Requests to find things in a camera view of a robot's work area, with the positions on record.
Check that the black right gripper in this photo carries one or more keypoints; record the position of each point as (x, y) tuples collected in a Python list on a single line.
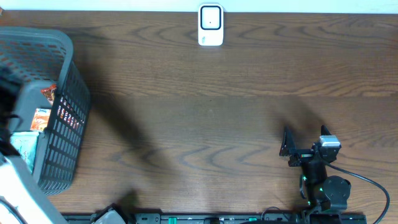
[(289, 148)]

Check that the red chocolate bar wrapper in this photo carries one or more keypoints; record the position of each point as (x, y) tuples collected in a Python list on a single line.
[(49, 93)]

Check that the small orange snack box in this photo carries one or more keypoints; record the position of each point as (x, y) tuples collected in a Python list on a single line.
[(40, 119)]

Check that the light green tissue pack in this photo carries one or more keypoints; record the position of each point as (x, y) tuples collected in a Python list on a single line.
[(26, 144)]

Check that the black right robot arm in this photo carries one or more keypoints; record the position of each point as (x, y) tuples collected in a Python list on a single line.
[(327, 195)]

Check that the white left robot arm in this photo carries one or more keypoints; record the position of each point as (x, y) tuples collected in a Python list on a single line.
[(21, 199)]

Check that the white barcode scanner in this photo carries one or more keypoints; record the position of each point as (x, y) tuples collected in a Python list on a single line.
[(210, 25)]

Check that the dark grey plastic basket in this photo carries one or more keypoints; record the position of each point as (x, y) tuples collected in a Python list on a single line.
[(41, 57)]

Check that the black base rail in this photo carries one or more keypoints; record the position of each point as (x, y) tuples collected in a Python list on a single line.
[(269, 217)]

